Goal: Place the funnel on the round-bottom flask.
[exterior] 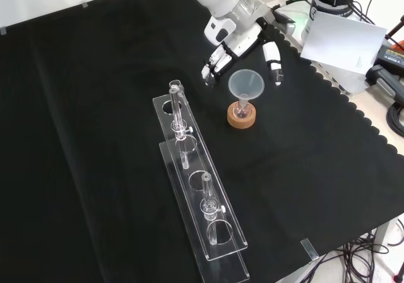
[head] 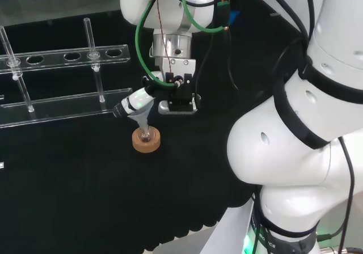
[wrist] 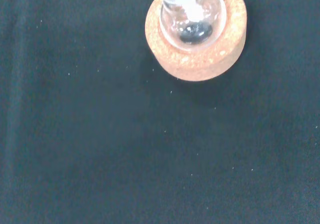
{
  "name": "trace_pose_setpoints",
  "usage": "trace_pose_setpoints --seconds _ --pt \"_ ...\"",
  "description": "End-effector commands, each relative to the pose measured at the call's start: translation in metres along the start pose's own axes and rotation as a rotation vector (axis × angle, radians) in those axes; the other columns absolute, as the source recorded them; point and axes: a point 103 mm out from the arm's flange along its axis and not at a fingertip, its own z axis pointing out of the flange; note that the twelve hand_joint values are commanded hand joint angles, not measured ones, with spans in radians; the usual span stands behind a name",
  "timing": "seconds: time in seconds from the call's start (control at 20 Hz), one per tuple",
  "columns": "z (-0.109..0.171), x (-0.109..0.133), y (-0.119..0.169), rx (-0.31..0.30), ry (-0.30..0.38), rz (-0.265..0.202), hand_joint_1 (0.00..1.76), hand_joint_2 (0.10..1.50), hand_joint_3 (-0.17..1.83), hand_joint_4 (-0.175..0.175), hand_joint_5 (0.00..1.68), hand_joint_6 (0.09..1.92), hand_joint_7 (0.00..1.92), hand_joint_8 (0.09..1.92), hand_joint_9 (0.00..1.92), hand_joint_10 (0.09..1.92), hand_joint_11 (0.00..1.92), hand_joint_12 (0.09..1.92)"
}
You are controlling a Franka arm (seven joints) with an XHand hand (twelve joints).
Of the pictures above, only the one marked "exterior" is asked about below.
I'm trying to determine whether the black cable bundle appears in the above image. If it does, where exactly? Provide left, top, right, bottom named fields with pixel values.
left=296, top=219, right=404, bottom=283

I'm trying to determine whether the black cloth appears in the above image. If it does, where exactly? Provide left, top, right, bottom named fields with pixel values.
left=0, top=0, right=404, bottom=283

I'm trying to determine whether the coiled black cable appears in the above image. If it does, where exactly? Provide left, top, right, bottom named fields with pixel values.
left=386, top=101, right=404, bottom=137

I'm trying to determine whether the grey and black clamp handle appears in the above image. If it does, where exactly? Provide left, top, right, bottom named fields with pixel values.
left=365, top=64, right=404, bottom=100

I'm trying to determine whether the grey table leg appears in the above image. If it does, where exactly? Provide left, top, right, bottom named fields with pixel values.
left=374, top=218, right=398, bottom=249

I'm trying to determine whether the clear plastic funnel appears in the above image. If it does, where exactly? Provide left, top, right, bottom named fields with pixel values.
left=228, top=69, right=266, bottom=107

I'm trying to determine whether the clear acrylic funnel stand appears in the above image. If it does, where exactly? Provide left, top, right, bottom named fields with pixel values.
left=152, top=80, right=251, bottom=280

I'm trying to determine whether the black tripod with red knob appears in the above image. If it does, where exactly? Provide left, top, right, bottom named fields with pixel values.
left=383, top=14, right=404, bottom=49

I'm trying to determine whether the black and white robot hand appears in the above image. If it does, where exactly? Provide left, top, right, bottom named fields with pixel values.
left=201, top=16, right=284, bottom=88

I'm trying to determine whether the round-bottom glass flask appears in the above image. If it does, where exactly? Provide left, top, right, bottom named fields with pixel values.
left=232, top=96, right=253, bottom=119

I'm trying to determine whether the pale board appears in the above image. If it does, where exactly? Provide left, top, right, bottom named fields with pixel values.
left=299, top=11, right=388, bottom=75

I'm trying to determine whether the cork ring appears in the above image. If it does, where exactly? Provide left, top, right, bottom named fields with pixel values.
left=227, top=102, right=256, bottom=129

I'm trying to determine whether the black and orange power box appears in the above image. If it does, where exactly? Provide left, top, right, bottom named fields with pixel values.
left=374, top=44, right=404, bottom=72

